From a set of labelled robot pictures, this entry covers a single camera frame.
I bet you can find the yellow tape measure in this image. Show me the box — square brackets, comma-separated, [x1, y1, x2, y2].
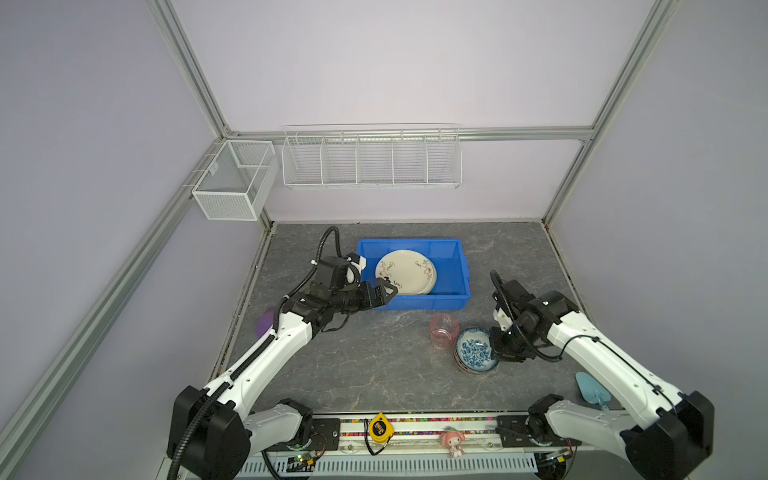
[363, 412, 395, 456]

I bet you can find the blue plastic bin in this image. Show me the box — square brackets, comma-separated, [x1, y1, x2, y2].
[357, 238, 471, 311]

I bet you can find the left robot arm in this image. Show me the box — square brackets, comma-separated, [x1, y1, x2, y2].
[167, 249, 398, 479]

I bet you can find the white mesh basket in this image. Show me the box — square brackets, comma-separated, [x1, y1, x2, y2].
[192, 140, 279, 221]

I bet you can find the pink glass cup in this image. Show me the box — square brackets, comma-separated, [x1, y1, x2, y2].
[429, 313, 460, 349]

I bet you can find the blue patterned bowl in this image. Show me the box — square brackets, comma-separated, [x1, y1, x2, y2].
[453, 327, 499, 375]

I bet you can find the purple silicone spatula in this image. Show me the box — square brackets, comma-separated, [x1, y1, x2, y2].
[254, 308, 274, 339]

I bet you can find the teal plastic trowel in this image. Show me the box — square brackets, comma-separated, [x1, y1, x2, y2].
[575, 372, 612, 411]

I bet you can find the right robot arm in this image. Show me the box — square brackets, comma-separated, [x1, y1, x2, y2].
[490, 271, 715, 479]

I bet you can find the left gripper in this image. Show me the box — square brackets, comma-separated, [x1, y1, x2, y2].
[331, 278, 397, 314]

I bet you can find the pink doll figurine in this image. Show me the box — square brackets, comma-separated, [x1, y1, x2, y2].
[439, 427, 466, 459]

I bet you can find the white wire wall rack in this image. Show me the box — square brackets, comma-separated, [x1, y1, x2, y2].
[282, 123, 463, 189]

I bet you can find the cream painted plate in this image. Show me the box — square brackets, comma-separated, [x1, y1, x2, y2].
[375, 249, 437, 296]

